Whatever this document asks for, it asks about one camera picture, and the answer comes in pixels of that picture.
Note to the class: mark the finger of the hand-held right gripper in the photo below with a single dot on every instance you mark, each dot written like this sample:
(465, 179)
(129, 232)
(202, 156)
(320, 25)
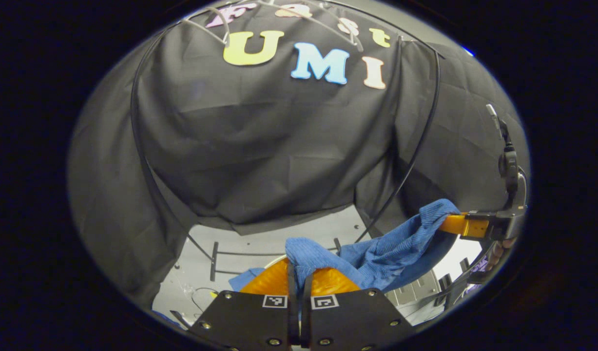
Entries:
(467, 226)

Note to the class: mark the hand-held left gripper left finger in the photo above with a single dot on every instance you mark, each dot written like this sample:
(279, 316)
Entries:
(250, 321)

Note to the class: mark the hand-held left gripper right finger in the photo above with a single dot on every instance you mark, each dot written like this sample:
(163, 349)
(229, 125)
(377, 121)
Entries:
(352, 321)

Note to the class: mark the white jacket hanger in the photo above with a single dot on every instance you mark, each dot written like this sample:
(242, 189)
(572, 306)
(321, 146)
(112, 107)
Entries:
(323, 24)

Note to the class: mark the black metal clothes rack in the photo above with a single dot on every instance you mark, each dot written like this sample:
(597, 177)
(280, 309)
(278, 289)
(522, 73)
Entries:
(135, 126)

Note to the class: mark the white empty hanger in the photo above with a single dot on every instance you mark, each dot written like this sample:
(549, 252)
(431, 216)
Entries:
(223, 22)

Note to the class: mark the black backdrop cloth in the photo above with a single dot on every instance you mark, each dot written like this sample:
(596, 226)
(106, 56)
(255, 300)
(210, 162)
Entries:
(279, 146)

